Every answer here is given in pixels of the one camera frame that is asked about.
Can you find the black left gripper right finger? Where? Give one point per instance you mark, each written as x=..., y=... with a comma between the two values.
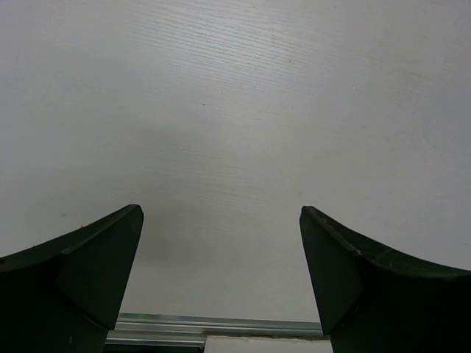
x=373, y=298

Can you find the aluminium front rail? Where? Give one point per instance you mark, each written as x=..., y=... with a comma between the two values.
x=190, y=331

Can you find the white front cover board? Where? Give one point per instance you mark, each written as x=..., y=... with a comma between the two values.
x=219, y=344

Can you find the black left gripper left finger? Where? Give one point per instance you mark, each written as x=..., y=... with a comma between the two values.
x=64, y=295

